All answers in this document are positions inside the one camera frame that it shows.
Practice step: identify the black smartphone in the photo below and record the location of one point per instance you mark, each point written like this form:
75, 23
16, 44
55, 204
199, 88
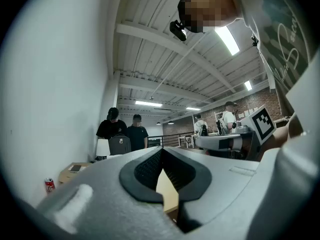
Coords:
75, 168

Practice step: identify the person's printed t-shirt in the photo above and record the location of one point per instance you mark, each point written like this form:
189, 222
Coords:
275, 34

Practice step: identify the brown cardboard box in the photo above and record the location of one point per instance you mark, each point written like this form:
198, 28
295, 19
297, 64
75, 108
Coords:
65, 176

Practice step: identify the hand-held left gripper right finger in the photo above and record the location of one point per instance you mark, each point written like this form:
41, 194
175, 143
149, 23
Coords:
220, 184

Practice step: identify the white table lamp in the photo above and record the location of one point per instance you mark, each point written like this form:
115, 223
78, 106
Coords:
103, 147

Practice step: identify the black metal railing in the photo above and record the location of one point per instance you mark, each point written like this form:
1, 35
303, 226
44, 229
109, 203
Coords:
170, 135

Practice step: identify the small black clip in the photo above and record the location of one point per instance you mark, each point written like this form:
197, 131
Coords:
254, 40

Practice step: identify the person's head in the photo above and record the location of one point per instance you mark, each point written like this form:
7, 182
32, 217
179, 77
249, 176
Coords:
225, 4

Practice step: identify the red soda can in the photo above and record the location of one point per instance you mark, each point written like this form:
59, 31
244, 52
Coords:
49, 185

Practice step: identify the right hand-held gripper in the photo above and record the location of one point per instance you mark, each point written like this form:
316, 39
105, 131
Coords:
262, 124

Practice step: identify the white shelf rack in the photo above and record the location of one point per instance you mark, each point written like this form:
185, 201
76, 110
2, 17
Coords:
215, 121

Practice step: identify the black head camera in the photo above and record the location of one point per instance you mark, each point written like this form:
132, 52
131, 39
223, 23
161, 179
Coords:
178, 30

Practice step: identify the long ceiling light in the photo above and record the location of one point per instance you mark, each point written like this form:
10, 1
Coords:
227, 40
248, 85
193, 108
148, 103

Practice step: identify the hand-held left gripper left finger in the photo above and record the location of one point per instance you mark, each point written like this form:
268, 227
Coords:
100, 204

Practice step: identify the grey backpack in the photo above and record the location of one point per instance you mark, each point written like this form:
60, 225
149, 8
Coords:
119, 145

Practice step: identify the person's right forearm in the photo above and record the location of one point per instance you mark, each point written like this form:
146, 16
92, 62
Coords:
277, 136

